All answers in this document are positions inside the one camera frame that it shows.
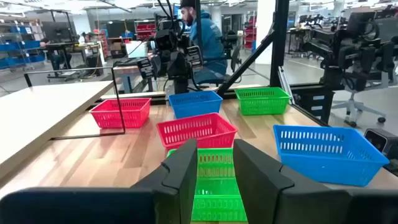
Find gray swivel chair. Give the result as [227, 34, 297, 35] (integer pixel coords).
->
[331, 71, 398, 128]

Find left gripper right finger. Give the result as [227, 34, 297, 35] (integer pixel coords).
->
[233, 139, 398, 224]

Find black office chair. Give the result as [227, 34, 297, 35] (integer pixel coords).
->
[195, 45, 243, 91]

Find small wooden desk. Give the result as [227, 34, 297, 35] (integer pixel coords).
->
[113, 63, 156, 94]

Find black drawer unit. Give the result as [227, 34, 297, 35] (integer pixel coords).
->
[292, 85, 335, 124]

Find wooden shelf with black frame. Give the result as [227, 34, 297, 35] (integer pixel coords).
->
[0, 66, 126, 187]

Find rack with red bins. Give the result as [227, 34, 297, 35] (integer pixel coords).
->
[134, 20, 158, 41]
[244, 15, 257, 50]

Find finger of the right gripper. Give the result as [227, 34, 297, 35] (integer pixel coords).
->
[137, 57, 155, 79]
[187, 45, 203, 68]

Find metal rack with blue bins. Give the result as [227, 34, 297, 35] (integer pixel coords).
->
[0, 18, 47, 71]

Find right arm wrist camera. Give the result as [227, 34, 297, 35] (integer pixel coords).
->
[154, 29, 175, 50]

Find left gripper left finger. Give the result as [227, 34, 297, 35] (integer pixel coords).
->
[0, 138, 198, 224]

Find black aluminium rig frame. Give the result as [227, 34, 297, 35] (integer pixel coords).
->
[93, 0, 336, 127]

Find blue plastic basket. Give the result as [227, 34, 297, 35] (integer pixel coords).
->
[272, 124, 391, 187]
[168, 90, 224, 119]

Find small black camera box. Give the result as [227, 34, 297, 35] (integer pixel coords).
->
[363, 128, 398, 175]

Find black computer monitor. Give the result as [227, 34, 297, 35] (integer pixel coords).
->
[42, 21, 74, 43]

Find person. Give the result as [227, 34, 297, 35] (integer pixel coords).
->
[180, 0, 229, 85]

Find red plastic basket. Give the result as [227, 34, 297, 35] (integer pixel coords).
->
[155, 112, 238, 153]
[89, 97, 152, 129]

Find green plastic basket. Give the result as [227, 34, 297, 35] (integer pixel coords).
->
[234, 86, 292, 116]
[166, 147, 249, 222]

